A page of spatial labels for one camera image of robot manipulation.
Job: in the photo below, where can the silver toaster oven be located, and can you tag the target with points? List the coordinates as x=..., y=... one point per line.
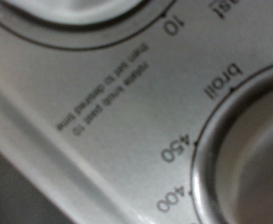
x=126, y=109

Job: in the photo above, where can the silver oven knob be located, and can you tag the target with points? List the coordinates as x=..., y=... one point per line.
x=260, y=155
x=74, y=9

